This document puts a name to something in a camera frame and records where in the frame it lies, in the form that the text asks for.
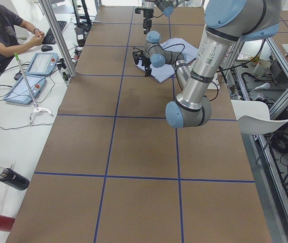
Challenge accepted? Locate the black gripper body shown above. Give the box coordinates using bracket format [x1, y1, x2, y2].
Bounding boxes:
[142, 9, 154, 34]
[141, 57, 152, 77]

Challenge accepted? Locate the blue striped button shirt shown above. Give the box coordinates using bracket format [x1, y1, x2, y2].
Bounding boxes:
[134, 37, 198, 83]

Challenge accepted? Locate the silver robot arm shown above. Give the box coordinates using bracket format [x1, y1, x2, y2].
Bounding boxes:
[143, 0, 281, 128]
[135, 0, 185, 34]

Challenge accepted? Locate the black keyboard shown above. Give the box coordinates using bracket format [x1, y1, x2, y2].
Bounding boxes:
[42, 20, 68, 46]

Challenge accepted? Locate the black computer mouse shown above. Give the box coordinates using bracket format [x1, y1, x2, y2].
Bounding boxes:
[41, 45, 53, 52]

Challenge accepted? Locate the upper teach pendant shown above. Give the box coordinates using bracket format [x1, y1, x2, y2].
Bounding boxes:
[26, 53, 58, 76]

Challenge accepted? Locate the teach pendant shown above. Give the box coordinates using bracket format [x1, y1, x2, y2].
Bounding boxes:
[26, 53, 58, 76]
[3, 75, 46, 104]

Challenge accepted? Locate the green white grabber stick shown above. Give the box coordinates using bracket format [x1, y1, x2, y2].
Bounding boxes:
[14, 53, 54, 125]

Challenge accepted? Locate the white plastic chair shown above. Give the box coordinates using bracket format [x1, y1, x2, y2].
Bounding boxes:
[231, 100, 288, 135]

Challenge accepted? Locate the lower teach pendant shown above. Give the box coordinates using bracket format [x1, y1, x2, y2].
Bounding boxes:
[3, 75, 46, 104]

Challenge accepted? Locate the seated person dark shirt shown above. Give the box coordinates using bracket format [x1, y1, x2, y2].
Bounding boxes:
[0, 5, 45, 72]

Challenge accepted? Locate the black water bottle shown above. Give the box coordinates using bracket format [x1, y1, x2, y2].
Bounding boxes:
[0, 167, 29, 191]

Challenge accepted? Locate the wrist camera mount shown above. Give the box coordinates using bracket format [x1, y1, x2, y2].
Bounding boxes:
[132, 50, 143, 65]
[134, 8, 143, 14]

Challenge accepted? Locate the black camera cable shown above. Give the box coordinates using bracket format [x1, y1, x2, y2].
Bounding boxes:
[159, 43, 187, 61]

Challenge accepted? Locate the aluminium frame post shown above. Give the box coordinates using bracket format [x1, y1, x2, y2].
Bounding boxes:
[39, 0, 76, 77]

